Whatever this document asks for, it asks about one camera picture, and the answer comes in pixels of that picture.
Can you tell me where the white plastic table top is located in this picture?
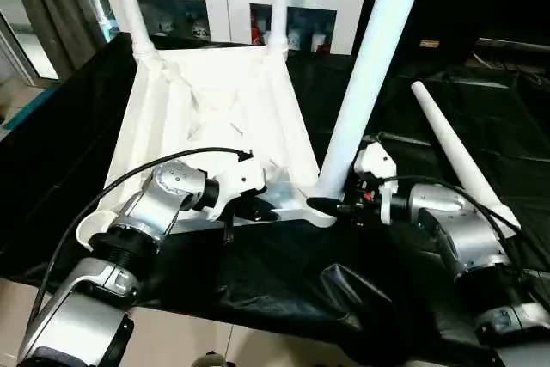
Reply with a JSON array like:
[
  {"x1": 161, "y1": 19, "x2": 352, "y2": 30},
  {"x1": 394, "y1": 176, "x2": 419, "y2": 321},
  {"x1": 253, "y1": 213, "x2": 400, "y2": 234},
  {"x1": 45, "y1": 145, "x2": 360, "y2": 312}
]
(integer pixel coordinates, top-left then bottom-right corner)
[{"x1": 76, "y1": 44, "x2": 339, "y2": 254}]

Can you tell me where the white plastic table leg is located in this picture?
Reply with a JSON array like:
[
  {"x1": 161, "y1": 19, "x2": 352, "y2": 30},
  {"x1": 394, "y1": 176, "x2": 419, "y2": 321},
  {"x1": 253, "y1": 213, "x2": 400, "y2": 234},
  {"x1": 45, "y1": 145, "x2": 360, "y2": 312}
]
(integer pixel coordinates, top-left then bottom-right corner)
[
  {"x1": 106, "y1": 0, "x2": 159, "y2": 62},
  {"x1": 409, "y1": 80, "x2": 523, "y2": 240},
  {"x1": 315, "y1": 0, "x2": 433, "y2": 214},
  {"x1": 267, "y1": 0, "x2": 293, "y2": 58}
]

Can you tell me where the black work mat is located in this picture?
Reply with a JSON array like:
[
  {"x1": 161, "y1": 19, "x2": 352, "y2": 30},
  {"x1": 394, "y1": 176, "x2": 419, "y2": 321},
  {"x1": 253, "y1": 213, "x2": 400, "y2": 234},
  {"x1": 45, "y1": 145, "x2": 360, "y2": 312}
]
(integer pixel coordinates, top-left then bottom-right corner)
[{"x1": 0, "y1": 31, "x2": 550, "y2": 367}]

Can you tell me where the teal floor mat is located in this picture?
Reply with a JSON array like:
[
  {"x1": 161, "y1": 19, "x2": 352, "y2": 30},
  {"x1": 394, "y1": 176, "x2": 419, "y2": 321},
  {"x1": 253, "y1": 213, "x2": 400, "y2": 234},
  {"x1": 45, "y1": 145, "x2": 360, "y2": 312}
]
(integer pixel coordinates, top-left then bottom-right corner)
[{"x1": 2, "y1": 85, "x2": 60, "y2": 131}]

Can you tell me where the grey curtain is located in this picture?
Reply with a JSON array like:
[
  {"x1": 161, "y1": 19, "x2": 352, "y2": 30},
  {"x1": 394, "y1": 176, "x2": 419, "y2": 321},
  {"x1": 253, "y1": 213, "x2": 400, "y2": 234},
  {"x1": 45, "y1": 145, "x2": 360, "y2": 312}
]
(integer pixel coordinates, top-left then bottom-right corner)
[{"x1": 8, "y1": 0, "x2": 109, "y2": 85}]

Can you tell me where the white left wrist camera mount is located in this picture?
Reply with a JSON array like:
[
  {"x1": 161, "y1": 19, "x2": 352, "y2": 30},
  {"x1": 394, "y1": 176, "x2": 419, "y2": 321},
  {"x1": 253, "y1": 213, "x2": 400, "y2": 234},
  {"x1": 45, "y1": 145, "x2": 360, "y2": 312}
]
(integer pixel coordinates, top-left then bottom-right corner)
[{"x1": 207, "y1": 150, "x2": 266, "y2": 223}]

